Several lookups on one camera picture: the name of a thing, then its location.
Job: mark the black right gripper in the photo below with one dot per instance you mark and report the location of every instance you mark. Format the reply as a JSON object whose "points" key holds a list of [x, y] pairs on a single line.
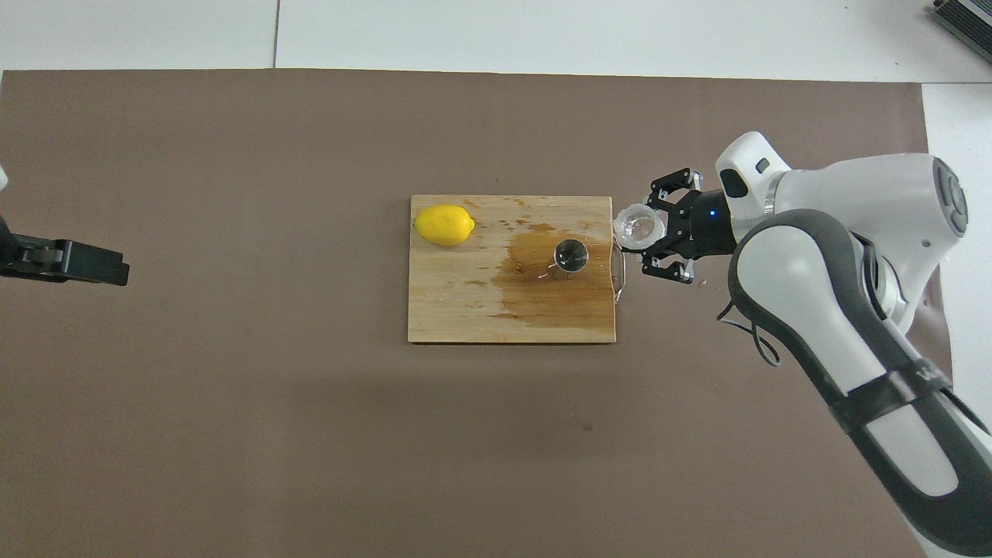
{"points": [[709, 225]]}

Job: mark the clear faceted glass cup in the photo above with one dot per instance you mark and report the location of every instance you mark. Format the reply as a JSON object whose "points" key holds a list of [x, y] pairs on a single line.
{"points": [[637, 226]]}

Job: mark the steel double jigger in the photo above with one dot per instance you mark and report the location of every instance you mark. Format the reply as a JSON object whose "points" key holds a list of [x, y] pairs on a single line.
{"points": [[571, 254]]}

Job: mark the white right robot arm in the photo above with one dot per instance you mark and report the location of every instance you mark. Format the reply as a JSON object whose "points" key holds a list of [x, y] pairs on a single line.
{"points": [[852, 201]]}

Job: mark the wooden cutting board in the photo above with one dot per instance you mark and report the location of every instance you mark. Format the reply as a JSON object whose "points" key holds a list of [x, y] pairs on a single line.
{"points": [[465, 310]]}

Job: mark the yellow lemon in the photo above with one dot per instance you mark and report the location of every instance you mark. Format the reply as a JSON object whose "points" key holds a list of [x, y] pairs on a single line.
{"points": [[443, 225]]}

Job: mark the brown paper table mat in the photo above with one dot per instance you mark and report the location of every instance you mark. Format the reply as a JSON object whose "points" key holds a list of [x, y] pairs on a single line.
{"points": [[310, 426]]}

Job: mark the black ribbed device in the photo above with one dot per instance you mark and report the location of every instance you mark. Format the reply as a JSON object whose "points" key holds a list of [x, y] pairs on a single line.
{"points": [[973, 15]]}

